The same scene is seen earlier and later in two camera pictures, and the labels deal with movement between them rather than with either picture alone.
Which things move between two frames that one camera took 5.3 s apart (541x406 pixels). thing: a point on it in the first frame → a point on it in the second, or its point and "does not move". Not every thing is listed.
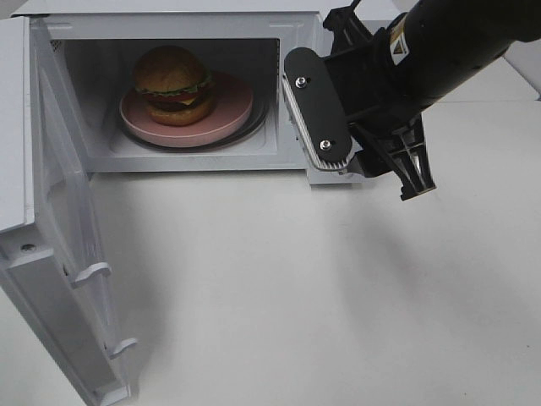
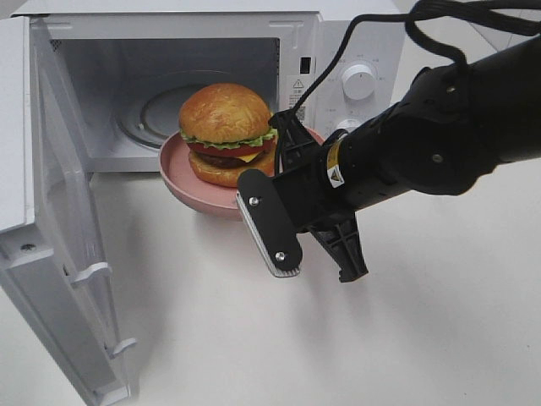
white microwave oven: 184,86 does not move
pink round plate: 232,104 → 197,194
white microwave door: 51,238 does not move
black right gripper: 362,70 → 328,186
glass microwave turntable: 251,127 → 147,116
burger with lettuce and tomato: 176,82 → 228,129
